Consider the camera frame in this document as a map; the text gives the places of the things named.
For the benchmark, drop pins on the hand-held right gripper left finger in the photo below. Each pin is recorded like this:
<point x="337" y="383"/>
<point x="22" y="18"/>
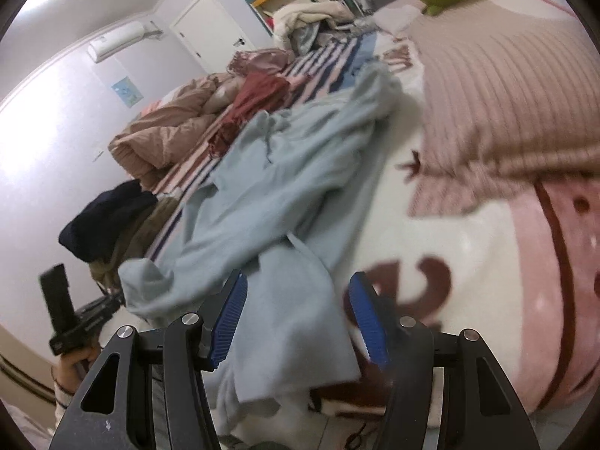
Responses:
<point x="229" y="314"/>

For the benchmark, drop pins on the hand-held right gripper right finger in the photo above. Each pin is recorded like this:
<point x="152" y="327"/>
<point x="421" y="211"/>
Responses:
<point x="368" y="318"/>

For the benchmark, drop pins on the light blue hoodie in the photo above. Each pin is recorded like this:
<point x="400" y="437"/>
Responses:
<point x="262" y="225"/>

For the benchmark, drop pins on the person's left hand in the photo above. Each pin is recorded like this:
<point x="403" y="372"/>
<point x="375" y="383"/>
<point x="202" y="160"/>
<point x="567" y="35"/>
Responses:
<point x="75" y="368"/>

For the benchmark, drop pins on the navy blue garment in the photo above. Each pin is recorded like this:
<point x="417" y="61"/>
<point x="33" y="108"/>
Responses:
<point x="105" y="220"/>

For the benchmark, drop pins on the olive green garment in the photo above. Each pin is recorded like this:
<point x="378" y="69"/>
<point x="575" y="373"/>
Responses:
<point x="136" y="239"/>

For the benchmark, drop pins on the cream printed blanket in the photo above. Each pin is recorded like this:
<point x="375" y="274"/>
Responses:
<point x="468" y="267"/>

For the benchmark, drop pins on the beige pink duvet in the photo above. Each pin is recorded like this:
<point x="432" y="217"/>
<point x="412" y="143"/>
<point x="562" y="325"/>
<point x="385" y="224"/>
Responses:
<point x="168" y="126"/>

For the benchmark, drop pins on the striped bed sheet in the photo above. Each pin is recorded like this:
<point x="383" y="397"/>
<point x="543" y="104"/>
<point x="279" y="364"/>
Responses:
<point x="262" y="117"/>

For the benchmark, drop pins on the dark red garment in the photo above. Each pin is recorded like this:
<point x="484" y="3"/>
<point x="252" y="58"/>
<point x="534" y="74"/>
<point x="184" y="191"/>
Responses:
<point x="248" y="103"/>

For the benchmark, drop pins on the pink crumpled garment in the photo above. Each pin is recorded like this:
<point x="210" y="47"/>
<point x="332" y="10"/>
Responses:
<point x="258" y="62"/>

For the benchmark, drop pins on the pink ribbed pillow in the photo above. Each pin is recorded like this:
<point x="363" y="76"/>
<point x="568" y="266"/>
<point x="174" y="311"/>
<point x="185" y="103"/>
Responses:
<point x="506" y="103"/>

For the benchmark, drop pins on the white air conditioner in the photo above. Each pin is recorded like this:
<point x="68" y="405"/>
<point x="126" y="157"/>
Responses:
<point x="123" y="37"/>

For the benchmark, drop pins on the white door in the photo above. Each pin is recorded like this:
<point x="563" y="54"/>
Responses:
<point x="211" y="28"/>

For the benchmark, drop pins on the cream crumpled quilt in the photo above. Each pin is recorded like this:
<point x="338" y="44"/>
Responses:
<point x="309" y="21"/>

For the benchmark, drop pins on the blue wall sticker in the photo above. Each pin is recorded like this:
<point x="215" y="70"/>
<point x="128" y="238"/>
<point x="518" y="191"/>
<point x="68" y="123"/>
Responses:
<point x="125" y="91"/>

